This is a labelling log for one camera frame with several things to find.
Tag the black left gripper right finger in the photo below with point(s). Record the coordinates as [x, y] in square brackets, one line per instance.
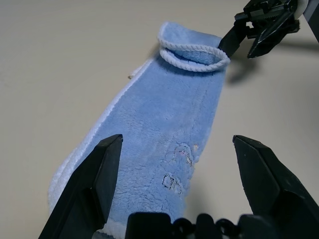
[271, 181]

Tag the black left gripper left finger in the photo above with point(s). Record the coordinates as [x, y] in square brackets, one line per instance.
[92, 181]

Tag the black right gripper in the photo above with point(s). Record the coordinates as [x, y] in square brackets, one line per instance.
[269, 12]

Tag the light blue towel white trim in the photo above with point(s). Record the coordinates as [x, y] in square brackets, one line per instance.
[154, 112]

